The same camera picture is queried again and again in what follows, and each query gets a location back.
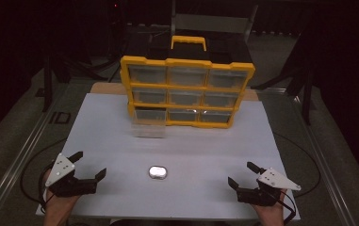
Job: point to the clear plastic drawer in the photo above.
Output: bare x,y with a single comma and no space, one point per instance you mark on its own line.
149,125

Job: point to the small silver oval case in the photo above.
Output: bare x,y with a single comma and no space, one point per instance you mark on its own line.
157,172

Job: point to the person's left hand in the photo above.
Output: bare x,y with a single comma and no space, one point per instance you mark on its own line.
57,208

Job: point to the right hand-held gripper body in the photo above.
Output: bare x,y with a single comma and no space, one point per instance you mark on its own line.
266,193

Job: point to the aluminium rail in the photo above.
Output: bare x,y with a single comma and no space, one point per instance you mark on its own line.
13,163
321,163

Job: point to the person's right hand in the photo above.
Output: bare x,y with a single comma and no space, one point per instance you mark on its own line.
273,215

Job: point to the grey metal frame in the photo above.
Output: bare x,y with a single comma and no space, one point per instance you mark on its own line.
211,22

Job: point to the yellow drawer organizer cabinet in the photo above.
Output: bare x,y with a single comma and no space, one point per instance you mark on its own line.
186,94

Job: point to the black rectangular bracket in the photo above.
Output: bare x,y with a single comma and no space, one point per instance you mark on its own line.
60,117

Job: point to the black stand leg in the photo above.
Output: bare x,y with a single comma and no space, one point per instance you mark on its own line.
307,97
47,84

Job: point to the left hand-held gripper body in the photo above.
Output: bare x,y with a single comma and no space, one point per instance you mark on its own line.
64,185

